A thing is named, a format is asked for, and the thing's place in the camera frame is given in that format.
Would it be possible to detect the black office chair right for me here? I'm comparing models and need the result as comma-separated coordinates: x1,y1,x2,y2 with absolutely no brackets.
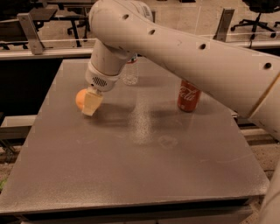
230,0,280,40

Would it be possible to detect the right metal glass bracket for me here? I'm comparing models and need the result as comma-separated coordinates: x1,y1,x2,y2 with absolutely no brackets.
213,8,235,42

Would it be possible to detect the black office chair left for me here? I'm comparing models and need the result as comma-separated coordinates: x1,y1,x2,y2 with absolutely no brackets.
67,7,90,42

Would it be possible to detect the orange fruit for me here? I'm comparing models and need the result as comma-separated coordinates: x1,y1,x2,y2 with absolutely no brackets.
75,88,87,110

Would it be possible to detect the clear plastic water bottle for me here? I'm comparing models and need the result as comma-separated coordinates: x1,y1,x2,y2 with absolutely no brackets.
121,54,138,86

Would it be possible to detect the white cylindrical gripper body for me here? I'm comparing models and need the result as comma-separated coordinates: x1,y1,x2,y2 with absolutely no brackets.
85,61,120,92

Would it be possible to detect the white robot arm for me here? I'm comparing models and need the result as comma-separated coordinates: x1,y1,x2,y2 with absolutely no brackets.
84,0,280,140

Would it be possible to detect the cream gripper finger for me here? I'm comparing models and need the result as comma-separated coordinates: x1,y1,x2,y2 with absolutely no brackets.
82,87,103,116

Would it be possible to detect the glass barrier panel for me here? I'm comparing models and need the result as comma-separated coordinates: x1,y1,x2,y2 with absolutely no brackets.
0,0,280,52

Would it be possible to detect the metal glass bracket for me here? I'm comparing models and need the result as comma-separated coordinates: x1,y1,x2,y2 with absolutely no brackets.
213,8,235,42
17,13,44,55

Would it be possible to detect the dark background desk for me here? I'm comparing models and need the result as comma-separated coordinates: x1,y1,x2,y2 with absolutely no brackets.
0,0,97,50

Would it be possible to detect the red Coca-Cola can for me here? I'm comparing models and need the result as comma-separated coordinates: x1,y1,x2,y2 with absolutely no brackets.
178,80,201,112

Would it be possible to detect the left metal glass bracket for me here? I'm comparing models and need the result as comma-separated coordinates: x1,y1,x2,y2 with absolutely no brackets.
17,13,44,55

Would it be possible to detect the black office chair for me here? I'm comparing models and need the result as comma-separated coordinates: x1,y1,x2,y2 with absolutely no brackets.
230,0,280,40
67,7,90,42

